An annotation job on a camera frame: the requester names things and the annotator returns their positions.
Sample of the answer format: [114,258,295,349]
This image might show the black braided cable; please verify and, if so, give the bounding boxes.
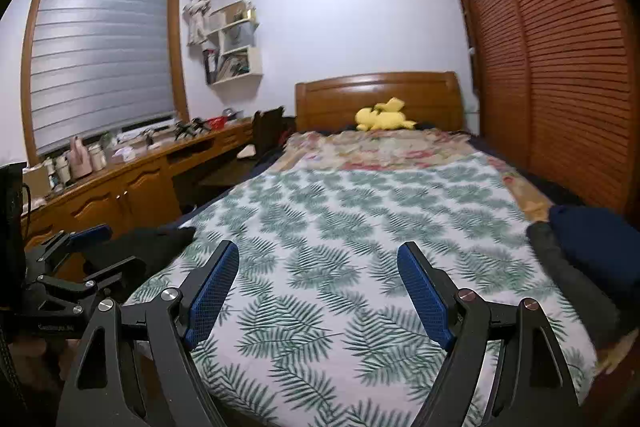
[0,307,23,413]

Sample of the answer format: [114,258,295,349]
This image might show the wooden bed headboard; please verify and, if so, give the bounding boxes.
[295,72,464,134]

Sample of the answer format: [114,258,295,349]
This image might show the bed with leaf-print cover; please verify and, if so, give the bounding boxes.
[122,154,599,427]

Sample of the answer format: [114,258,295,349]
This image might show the folded navy clothes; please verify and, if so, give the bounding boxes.
[547,204,640,294]

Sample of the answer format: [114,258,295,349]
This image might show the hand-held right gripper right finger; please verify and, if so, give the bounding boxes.
[396,241,585,427]

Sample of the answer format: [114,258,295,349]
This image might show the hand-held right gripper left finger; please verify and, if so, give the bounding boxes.
[55,239,241,427]

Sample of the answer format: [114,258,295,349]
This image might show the wooden window frame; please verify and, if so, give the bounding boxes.
[21,0,191,166]

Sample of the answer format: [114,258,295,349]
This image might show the black tools on desk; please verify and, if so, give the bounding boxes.
[175,119,209,141]

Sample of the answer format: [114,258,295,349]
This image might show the black buttoned coat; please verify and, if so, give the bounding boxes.
[82,226,197,279]

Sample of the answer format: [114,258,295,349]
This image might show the cardboard box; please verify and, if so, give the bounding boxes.
[22,167,49,208]

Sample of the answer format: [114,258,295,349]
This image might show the white wall shelf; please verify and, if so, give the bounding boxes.
[202,0,264,87]

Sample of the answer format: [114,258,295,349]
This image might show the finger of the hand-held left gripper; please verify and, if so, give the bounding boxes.
[25,224,114,269]
[36,256,139,297]

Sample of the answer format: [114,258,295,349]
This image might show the pink bottle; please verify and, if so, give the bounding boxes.
[69,136,94,180]

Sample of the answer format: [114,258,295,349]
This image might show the grey window blind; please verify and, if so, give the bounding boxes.
[32,0,177,156]

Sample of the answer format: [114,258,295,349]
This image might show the wooden desk with cabinets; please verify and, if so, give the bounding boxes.
[20,119,257,269]

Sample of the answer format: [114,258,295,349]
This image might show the tall black box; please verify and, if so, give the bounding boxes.
[0,162,29,308]

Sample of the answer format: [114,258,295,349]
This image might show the wooden louvered wardrobe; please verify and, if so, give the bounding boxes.
[442,0,640,219]

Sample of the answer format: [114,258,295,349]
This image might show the yellow plush toy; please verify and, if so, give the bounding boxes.
[355,97,418,132]

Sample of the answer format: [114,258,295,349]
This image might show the floral blanket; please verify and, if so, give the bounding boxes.
[272,127,540,219]

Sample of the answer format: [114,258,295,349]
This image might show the navy bed sheet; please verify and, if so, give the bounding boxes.
[467,132,553,188]

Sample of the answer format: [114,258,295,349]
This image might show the dark wooden chair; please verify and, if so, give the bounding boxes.
[197,107,286,190]

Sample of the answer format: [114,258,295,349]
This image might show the tied beige curtain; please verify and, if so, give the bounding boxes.
[182,0,224,47]

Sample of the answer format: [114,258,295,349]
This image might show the folded grey clothes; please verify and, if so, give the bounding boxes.
[525,222,632,354]

